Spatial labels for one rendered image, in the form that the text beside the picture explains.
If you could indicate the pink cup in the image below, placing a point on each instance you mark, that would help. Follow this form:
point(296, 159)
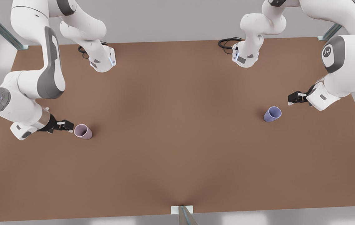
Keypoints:
point(83, 131)

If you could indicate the purple cup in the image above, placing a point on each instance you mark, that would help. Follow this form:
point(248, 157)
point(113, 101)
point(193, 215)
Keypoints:
point(272, 114)

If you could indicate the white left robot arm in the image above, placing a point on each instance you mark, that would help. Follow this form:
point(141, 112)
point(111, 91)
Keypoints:
point(349, 62)

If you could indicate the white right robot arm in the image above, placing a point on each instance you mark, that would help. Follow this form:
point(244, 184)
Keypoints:
point(24, 90)

